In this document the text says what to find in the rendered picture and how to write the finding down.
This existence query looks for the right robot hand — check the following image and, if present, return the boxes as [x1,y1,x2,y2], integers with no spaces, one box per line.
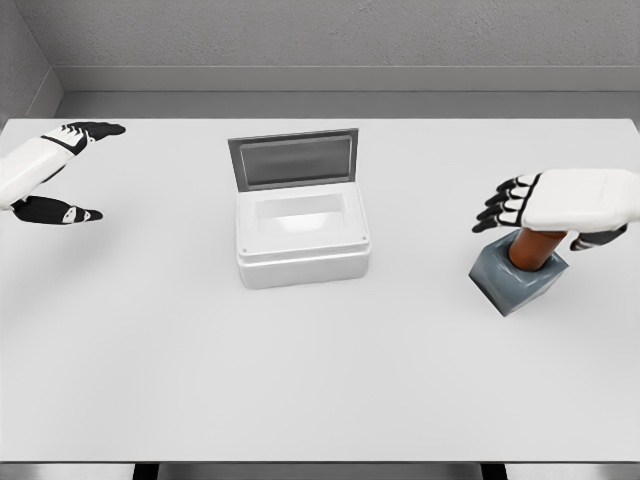
[471,168,640,253]

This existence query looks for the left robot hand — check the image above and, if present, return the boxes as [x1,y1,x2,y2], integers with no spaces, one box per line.
[0,121,127,225]

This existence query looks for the grey hinged box lid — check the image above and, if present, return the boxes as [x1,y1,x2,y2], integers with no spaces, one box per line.
[227,127,361,194]

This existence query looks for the white box with base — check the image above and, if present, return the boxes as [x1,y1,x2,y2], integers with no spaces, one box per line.
[234,179,373,291]

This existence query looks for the grey stamp with brown handle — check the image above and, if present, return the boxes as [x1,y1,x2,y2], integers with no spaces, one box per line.
[468,227,570,318]

